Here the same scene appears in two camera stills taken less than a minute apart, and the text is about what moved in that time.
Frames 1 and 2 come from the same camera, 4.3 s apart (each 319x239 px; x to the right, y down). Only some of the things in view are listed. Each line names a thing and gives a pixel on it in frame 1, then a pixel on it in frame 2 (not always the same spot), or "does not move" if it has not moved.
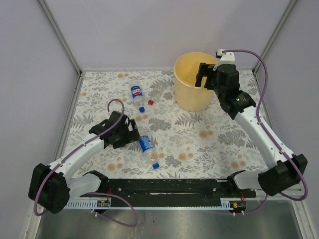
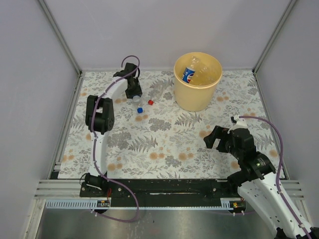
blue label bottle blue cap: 150,153 to 188,74
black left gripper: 132,136 to 137,91
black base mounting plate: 170,192 does not move
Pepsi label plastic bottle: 138,97 does not move
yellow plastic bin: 186,67 does not move
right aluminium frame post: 289,6 does not move
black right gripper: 204,70 to 219,133
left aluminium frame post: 61,38 does not move
